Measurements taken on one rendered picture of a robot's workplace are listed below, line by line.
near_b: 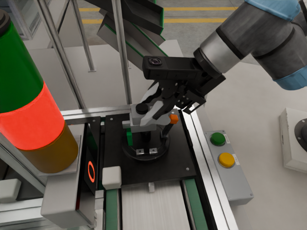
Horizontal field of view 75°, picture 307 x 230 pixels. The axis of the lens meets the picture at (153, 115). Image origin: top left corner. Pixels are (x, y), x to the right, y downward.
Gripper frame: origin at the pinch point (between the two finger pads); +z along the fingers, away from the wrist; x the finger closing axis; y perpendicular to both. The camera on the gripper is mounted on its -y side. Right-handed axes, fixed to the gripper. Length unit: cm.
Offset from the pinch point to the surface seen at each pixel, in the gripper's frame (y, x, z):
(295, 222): 45, -24, -7
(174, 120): 8.3, -1.0, -3.5
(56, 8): -22, 128, 50
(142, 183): 7.6, -12.0, 10.8
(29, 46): -27, 79, 55
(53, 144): -20.6, -20.9, -9.9
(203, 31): 156, 244, 10
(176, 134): 16.1, 1.2, 3.0
